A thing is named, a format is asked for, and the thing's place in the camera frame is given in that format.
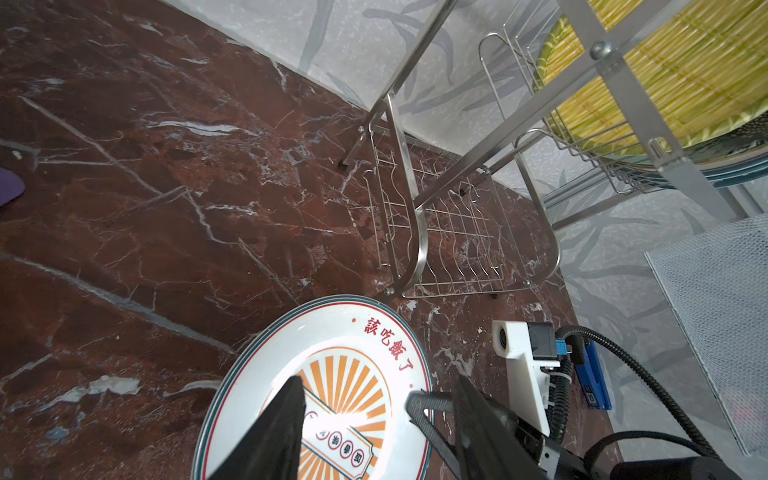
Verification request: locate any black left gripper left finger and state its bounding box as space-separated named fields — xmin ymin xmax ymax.
xmin=210 ymin=376 xmax=306 ymax=480

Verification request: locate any blue clip tool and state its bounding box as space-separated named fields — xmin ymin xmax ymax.
xmin=575 ymin=340 xmax=612 ymax=411

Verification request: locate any stainless steel dish rack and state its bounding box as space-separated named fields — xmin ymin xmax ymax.
xmin=357 ymin=1 xmax=736 ymax=302

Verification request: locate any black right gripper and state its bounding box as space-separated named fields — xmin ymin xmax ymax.
xmin=405 ymin=391 xmax=610 ymax=479

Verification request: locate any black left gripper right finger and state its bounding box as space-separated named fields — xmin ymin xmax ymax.
xmin=452 ymin=376 xmax=543 ymax=479

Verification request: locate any white wire mesh basket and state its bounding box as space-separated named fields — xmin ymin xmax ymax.
xmin=645 ymin=214 xmax=767 ymax=457

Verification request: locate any orange sunburst plate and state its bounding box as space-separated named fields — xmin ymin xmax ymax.
xmin=190 ymin=295 xmax=432 ymax=479

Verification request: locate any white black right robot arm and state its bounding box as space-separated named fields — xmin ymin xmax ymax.
xmin=406 ymin=321 xmax=738 ymax=479

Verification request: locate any yellow ribbed plate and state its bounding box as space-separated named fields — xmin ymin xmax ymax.
xmin=549 ymin=1 xmax=767 ymax=155

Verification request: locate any purple pink spatula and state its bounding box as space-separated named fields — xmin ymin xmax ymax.
xmin=0 ymin=168 xmax=26 ymax=206

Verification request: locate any light green flower plate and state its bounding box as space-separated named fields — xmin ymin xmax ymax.
xmin=603 ymin=114 xmax=767 ymax=191

